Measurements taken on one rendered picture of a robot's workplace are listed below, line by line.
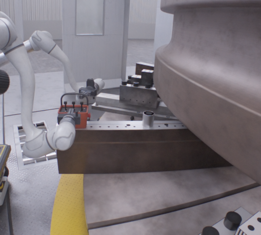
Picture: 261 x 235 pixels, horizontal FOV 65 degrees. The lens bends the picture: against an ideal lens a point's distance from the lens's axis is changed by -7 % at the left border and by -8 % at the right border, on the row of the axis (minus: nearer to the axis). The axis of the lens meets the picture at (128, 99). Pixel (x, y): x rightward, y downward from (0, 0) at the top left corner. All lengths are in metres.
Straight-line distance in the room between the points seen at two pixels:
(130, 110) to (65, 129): 1.64
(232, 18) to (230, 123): 0.52
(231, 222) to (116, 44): 4.08
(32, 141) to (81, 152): 0.54
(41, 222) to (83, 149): 0.65
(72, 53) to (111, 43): 0.83
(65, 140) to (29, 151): 0.22
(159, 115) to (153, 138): 1.02
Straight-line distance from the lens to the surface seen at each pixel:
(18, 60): 1.05
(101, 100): 2.75
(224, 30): 1.22
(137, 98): 2.50
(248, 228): 0.82
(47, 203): 1.97
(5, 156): 2.01
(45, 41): 1.72
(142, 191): 1.59
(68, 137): 1.06
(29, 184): 2.17
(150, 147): 1.62
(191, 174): 1.81
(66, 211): 1.89
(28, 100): 1.09
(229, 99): 0.99
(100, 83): 1.82
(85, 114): 1.45
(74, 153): 1.61
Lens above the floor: 1.40
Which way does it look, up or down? 20 degrees down
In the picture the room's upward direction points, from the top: 3 degrees clockwise
